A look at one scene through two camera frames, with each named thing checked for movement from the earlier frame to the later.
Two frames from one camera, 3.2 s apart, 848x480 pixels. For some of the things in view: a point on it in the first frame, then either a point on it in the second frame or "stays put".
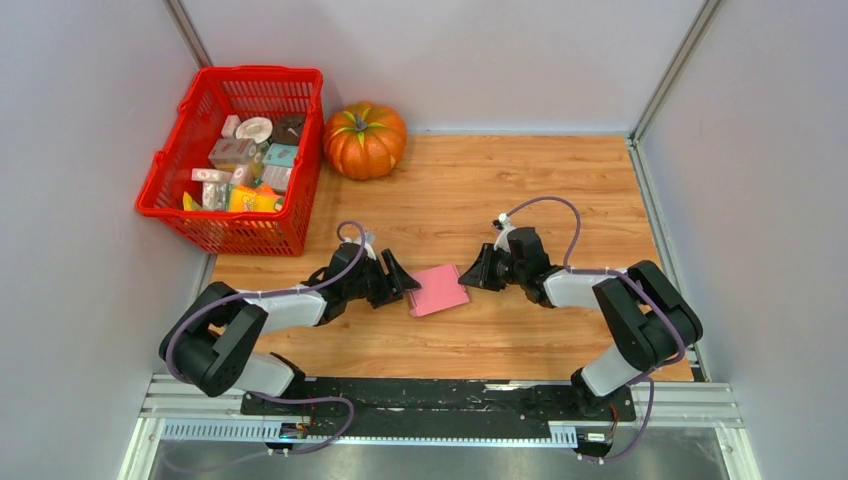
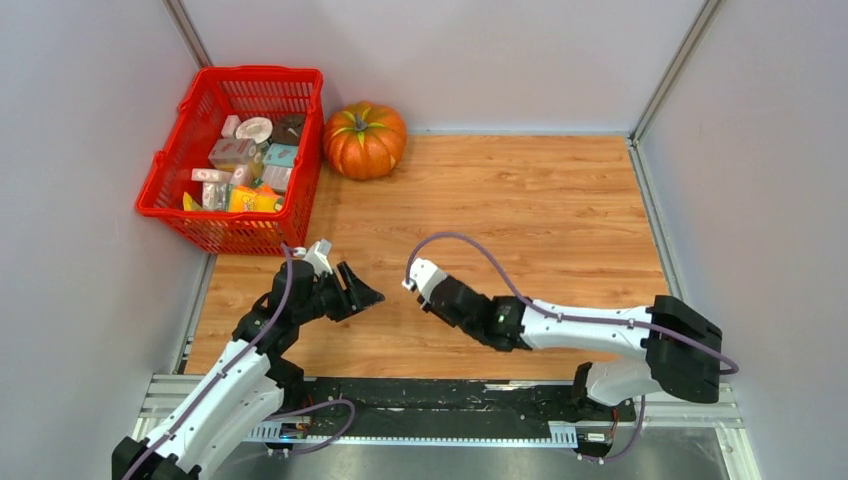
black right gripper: x=480 y=274 to x=426 y=307
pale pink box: x=277 y=177 stays put
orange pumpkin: x=364 y=140 stays put
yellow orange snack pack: x=259 y=198 stays put
